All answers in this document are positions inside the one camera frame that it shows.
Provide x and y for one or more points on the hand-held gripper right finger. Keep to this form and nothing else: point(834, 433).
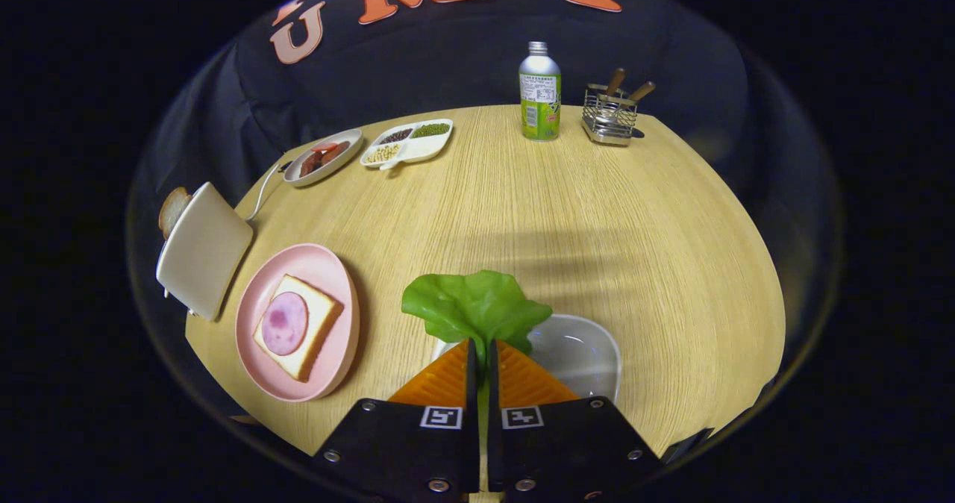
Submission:
point(567, 451)

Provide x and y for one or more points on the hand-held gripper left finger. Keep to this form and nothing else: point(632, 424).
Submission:
point(403, 451)

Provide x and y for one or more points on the green lettuce leaf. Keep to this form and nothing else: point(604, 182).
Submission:
point(477, 305)

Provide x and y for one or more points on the toasted bread slice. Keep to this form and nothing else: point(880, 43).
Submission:
point(173, 210)

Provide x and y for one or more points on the white square plate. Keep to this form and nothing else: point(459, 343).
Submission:
point(582, 354)

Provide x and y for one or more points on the white bread slice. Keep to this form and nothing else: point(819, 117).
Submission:
point(319, 316)

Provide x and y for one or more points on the pink ham slice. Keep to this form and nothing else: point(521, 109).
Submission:
point(285, 324)

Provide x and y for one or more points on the pink plate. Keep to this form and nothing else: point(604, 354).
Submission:
point(328, 264)

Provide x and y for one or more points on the white toaster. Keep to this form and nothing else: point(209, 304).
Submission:
point(205, 249)

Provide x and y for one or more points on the round white plate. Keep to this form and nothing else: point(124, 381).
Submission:
point(339, 166)

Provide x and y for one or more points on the pile of soy beans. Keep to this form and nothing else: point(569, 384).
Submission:
point(383, 154)

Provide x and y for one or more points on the brown grilled meat piece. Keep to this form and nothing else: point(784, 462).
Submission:
point(336, 154)
point(310, 164)

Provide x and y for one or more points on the white divided dish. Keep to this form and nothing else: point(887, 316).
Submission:
point(421, 148)

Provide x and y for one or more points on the red sausage slice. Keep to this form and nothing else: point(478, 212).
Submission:
point(324, 146)

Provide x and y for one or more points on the pile of red beans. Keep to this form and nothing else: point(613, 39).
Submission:
point(396, 136)

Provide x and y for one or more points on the pile of green beans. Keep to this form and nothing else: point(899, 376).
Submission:
point(432, 130)

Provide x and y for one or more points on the green label metal bottle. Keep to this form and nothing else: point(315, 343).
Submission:
point(540, 92)

